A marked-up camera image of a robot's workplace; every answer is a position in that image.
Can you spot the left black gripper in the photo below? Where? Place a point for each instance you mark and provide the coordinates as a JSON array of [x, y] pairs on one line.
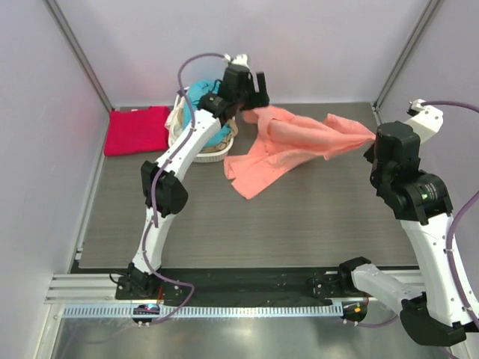
[[259, 99]]

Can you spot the aluminium frame rail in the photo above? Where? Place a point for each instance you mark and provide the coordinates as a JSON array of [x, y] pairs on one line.
[[81, 288]]

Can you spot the turquoise blue t-shirt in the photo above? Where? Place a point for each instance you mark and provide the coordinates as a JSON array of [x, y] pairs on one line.
[[194, 94]]

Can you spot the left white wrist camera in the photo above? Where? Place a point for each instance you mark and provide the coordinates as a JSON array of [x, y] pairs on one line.
[[240, 59]]

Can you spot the right aluminium corner post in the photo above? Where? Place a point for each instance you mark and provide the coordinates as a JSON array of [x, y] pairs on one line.
[[418, 31]]

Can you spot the aluminium corner post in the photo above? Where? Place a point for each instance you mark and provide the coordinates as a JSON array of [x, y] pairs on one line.
[[418, 31], [77, 50]]

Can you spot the white t-shirt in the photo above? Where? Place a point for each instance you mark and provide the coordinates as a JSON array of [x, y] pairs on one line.
[[174, 122]]

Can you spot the salmon pink t-shirt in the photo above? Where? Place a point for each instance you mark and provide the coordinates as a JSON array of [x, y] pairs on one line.
[[286, 140]]

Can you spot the white slotted cable duct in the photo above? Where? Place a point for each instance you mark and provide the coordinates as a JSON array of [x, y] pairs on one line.
[[137, 311]]

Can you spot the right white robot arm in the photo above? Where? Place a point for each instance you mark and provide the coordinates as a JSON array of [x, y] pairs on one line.
[[446, 310]]

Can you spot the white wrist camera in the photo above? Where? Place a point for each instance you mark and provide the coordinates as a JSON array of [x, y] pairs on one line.
[[425, 120], [240, 59]]

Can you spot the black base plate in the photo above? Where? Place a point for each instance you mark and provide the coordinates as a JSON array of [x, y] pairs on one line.
[[315, 282]]

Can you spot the left aluminium corner post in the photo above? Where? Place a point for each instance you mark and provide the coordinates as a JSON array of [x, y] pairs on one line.
[[77, 50]]

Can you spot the white perforated laundry basket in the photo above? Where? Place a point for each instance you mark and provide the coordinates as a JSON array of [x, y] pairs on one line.
[[214, 157]]

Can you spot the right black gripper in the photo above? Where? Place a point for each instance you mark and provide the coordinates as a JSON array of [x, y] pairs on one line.
[[368, 152]]

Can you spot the folded red t-shirt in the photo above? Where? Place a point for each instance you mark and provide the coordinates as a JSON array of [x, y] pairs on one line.
[[134, 132]]

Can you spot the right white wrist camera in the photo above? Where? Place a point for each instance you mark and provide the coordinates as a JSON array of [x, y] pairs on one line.
[[425, 120]]

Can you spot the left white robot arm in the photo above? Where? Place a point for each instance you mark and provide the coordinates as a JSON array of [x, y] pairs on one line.
[[162, 180]]

